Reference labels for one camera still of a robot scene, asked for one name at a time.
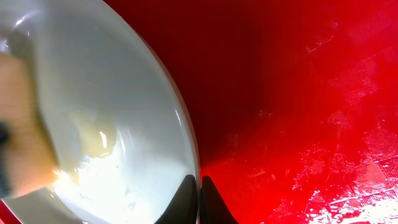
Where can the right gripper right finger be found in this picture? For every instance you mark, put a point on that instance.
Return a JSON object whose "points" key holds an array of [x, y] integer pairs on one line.
{"points": [[213, 209]]}

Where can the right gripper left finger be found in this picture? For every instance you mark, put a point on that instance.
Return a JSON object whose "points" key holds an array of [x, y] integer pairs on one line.
{"points": [[183, 207]]}

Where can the pale green plate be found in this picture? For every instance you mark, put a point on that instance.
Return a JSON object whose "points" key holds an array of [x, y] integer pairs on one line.
{"points": [[113, 112]]}

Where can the green and yellow sponge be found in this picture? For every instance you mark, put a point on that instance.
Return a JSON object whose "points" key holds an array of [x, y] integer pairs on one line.
{"points": [[27, 159]]}

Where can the red plastic tray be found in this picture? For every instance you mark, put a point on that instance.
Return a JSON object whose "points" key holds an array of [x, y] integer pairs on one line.
{"points": [[292, 104]]}

